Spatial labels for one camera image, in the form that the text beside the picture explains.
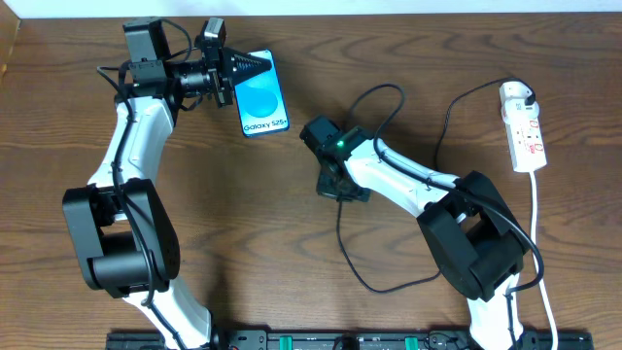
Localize blue Galaxy smartphone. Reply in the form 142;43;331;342
234;50;290;138

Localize black charger cable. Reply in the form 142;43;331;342
334;76;537;296

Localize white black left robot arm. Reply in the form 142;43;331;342
62;17;272;349

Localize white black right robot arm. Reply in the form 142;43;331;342
299;116;536;349

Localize white power strip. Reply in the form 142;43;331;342
500;81;547;173

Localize brown wooden side panel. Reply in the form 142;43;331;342
0;1;21;78

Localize white power strip cord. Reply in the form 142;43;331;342
528;169;560;350

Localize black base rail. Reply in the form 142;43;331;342
104;330;595;350

